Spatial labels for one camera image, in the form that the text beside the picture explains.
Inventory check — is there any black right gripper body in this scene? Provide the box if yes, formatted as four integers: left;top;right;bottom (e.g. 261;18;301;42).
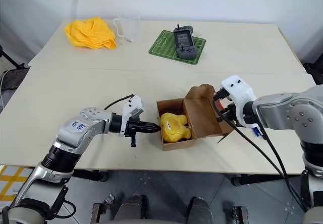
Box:
221;102;240;127

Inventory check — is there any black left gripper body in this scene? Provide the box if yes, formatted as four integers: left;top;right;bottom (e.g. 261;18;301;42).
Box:
125;119;149;148

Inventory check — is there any brown cardboard box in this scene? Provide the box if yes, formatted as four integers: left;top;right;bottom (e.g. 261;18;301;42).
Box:
156;83;237;152

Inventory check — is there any yellow plush toy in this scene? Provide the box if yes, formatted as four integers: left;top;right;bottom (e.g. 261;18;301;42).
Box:
160;112;192;143

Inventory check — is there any green soccer field mat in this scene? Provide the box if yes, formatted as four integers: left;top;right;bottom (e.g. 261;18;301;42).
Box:
148;29;206;65

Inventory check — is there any grey handheld game console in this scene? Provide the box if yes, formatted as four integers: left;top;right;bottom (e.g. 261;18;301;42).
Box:
173;24;198;60

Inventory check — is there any dark rounded shape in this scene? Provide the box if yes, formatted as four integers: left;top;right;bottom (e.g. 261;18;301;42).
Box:
188;196;212;224

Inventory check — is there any dark object beside table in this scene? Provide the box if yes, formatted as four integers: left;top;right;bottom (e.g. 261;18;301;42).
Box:
302;62;323;86

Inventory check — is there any clear plastic measuring cup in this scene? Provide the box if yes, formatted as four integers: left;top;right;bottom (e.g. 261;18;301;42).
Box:
113;14;142;43

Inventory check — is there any yellow cloth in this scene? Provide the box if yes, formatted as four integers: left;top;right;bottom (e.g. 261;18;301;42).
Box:
64;17;118;50

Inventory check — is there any black mesh tray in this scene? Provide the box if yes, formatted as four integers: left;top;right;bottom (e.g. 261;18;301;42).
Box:
0;67;31;91

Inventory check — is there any black tripod stand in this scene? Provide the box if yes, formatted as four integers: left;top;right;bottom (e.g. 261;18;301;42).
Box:
0;44;26;70

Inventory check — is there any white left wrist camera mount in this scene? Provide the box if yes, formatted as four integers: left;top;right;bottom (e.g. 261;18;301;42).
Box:
118;94;146;138

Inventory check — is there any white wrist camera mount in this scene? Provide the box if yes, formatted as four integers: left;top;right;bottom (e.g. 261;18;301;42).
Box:
221;75;257;129
118;94;146;138

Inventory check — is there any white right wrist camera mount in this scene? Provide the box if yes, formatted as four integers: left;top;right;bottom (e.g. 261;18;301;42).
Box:
221;75;257;129

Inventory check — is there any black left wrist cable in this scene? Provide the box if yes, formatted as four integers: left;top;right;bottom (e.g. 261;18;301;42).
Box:
103;94;134;110

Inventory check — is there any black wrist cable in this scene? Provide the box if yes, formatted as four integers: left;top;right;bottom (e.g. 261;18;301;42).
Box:
257;125;307;211
103;94;134;110

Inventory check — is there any black right camera cable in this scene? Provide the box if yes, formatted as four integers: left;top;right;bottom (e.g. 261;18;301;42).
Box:
212;90;308;211

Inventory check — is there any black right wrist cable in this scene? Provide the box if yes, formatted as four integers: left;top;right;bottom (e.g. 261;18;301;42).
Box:
257;125;307;211

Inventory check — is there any metal bracket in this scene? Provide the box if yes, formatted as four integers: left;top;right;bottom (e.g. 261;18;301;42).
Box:
92;193;116;223
232;205;250;224

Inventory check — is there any black left shoulder cable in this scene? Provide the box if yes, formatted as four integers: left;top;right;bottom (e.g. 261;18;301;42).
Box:
49;186;76;219

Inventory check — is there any thin white cable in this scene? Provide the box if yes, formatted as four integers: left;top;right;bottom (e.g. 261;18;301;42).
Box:
0;70;8;91

